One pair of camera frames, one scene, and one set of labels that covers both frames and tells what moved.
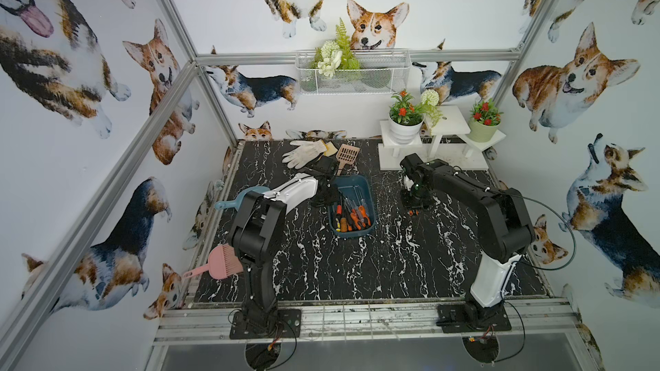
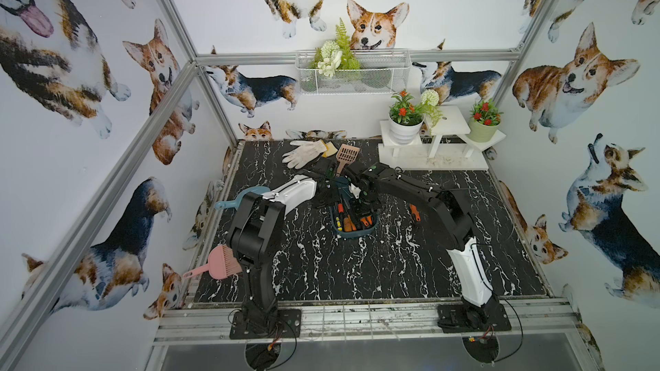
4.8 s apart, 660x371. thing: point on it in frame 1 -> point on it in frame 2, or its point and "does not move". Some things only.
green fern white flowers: (335, 54) does not move
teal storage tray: (354, 212) does not move
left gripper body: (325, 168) does not move
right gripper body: (414, 198) -> (365, 205)
